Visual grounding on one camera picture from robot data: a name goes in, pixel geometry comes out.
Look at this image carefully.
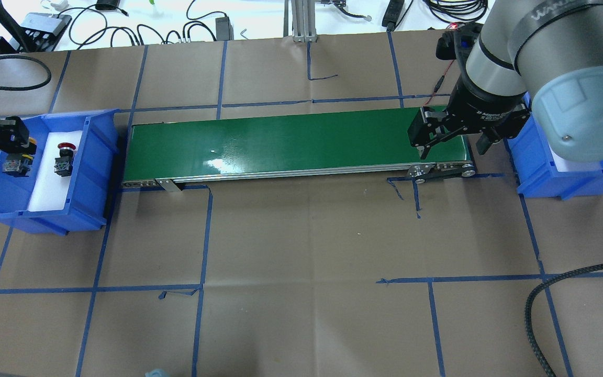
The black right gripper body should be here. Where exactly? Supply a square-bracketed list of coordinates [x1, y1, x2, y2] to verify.
[446, 76, 531, 139]

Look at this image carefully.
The yellow push button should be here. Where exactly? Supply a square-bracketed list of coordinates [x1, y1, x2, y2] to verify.
[1, 137, 37, 178]

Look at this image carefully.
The red push button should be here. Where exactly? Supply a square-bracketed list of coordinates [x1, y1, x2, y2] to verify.
[53, 142, 77, 177]

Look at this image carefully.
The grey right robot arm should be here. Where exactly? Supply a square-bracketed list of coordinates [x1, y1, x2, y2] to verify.
[408, 1, 603, 162]

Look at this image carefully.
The blue bin with buttons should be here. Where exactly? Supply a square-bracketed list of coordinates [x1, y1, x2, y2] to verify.
[0, 109, 119, 236]

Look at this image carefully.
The blue empty bin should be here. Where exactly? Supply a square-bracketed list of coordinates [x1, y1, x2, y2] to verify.
[508, 116, 603, 200]

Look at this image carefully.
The green conveyor belt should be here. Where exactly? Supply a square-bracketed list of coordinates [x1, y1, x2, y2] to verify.
[122, 108, 478, 189]

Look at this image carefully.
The black power adapter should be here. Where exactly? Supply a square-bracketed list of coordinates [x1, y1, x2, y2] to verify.
[215, 15, 234, 41]

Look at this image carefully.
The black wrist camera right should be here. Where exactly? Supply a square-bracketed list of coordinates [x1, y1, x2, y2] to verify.
[435, 22, 484, 61]

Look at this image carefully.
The aluminium frame post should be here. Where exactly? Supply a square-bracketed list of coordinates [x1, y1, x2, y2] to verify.
[289, 0, 318, 43]

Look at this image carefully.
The black braided cable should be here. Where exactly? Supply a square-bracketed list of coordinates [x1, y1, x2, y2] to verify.
[524, 258, 603, 377]

